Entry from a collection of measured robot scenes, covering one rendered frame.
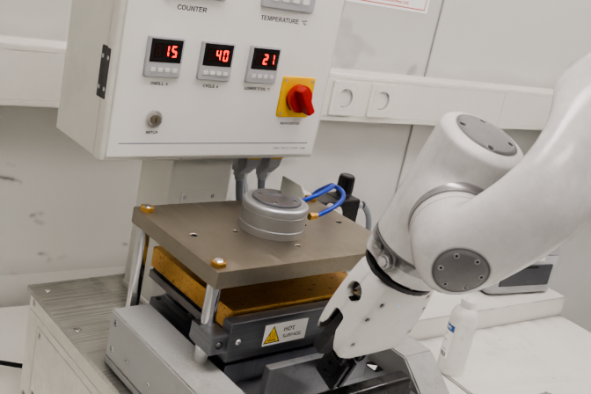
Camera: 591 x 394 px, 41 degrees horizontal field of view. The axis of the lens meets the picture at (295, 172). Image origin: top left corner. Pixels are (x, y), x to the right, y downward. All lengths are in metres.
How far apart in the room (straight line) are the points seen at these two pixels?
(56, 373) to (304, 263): 0.38
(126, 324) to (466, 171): 0.43
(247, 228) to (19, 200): 0.58
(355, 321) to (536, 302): 1.10
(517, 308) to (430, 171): 1.12
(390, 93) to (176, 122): 0.78
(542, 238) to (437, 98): 1.15
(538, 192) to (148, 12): 0.49
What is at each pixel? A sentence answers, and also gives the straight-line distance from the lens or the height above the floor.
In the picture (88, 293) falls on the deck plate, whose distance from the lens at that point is 1.13.
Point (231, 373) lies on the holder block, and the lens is 0.88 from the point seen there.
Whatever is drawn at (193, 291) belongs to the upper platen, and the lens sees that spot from 0.90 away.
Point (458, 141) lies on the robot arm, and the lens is 0.69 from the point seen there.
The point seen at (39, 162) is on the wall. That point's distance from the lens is 1.39.
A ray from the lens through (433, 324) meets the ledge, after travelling 1.61.
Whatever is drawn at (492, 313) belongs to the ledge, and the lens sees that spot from 1.74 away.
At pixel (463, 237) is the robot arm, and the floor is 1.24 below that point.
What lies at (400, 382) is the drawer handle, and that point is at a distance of 0.90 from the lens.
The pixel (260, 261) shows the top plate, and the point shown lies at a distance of 0.84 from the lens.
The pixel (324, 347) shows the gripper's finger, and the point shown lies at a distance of 0.82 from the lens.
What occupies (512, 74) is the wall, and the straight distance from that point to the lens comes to 2.02.
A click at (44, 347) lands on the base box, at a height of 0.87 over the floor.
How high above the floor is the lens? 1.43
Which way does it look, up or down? 16 degrees down
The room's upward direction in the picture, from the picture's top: 12 degrees clockwise
